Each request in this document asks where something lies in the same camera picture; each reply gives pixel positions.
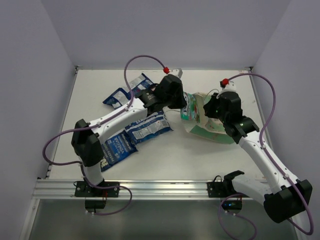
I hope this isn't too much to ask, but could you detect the green candy bag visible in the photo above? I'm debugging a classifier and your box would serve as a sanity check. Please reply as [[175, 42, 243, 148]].
[[180, 92, 200, 122]]

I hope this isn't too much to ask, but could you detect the green paper bag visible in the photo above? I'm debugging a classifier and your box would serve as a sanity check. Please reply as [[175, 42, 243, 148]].
[[180, 89, 234, 145]]

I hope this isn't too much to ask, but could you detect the blue white snack bag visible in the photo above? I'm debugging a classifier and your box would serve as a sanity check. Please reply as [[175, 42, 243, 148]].
[[128, 73, 155, 95]]

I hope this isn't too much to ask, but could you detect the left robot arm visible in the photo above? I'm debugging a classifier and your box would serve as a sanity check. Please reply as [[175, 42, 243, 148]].
[[71, 73, 187, 197]]

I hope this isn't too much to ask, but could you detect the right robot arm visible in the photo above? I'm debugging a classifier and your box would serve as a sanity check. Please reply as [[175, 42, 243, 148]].
[[203, 91, 313, 223]]

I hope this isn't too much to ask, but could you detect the right black control box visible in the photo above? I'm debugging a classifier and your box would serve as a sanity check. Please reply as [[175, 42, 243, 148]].
[[222, 200, 243, 212]]

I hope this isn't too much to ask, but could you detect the black control box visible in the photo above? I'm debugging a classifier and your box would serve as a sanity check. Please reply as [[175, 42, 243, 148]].
[[222, 200, 243, 212], [84, 198, 107, 212]]

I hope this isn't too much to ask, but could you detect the left black control box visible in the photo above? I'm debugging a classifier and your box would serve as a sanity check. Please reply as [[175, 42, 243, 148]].
[[84, 198, 107, 212]]

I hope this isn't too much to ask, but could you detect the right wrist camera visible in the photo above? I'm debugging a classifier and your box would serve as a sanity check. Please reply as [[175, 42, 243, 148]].
[[218, 78, 237, 96]]

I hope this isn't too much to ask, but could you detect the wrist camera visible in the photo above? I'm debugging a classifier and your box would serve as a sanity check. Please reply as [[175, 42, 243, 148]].
[[218, 78, 237, 96], [163, 67, 183, 78]]

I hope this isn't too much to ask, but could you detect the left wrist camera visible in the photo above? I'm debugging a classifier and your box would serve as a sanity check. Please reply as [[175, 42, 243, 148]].
[[163, 67, 183, 78]]

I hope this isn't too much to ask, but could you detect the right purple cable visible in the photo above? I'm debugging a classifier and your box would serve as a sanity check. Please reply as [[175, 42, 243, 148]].
[[217, 72, 315, 240]]

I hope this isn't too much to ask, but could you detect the purple cable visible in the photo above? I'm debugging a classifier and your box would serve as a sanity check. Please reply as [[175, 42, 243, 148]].
[[41, 54, 170, 188], [217, 72, 315, 240]]

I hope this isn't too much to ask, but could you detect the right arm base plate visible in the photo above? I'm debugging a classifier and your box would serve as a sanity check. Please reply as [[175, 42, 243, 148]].
[[206, 181, 239, 198]]

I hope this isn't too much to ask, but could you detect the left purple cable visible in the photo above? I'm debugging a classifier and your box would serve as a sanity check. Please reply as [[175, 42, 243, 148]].
[[41, 54, 170, 188]]

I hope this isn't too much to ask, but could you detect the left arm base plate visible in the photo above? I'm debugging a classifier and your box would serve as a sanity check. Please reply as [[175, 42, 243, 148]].
[[74, 181, 120, 198]]

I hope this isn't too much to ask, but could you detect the aluminium rail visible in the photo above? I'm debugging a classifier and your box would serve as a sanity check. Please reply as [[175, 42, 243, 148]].
[[33, 177, 297, 201]]

